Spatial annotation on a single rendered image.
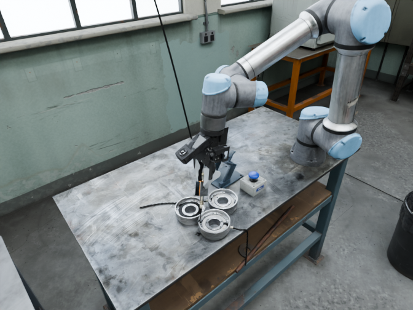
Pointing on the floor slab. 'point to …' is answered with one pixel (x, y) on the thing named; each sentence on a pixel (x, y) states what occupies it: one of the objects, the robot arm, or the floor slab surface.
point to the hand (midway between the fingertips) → (201, 183)
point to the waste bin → (403, 240)
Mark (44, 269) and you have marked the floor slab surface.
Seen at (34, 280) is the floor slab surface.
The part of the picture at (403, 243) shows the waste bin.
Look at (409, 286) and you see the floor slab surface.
